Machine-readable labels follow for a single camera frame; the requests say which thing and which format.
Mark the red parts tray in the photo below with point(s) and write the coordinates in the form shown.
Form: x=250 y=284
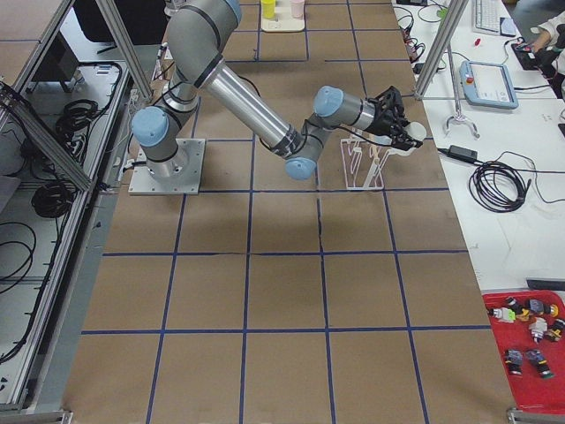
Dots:
x=528 y=327

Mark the black power adapter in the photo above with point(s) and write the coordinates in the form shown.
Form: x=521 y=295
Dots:
x=463 y=154

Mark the blue teach pendant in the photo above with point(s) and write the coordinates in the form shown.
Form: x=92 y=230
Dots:
x=488 y=85

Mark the white keyboard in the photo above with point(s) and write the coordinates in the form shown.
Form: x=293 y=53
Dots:
x=485 y=17

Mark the yellow plastic cup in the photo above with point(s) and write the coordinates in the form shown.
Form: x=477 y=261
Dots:
x=267 y=8

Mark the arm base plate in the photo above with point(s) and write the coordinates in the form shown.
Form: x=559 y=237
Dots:
x=179 y=175

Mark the aluminium frame post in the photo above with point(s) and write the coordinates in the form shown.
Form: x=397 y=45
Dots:
x=440 y=43

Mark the cream serving tray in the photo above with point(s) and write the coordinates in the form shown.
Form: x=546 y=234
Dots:
x=282 y=23

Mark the pink plastic cup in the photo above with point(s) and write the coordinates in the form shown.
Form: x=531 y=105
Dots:
x=297 y=8

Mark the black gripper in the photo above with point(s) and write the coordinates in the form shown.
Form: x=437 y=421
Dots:
x=383 y=124

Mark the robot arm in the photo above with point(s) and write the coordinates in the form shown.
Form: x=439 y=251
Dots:
x=197 y=34

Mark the white wire cup rack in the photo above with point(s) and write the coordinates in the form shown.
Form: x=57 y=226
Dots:
x=364 y=157

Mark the cream plastic cup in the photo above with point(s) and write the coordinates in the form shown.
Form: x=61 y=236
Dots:
x=406 y=139

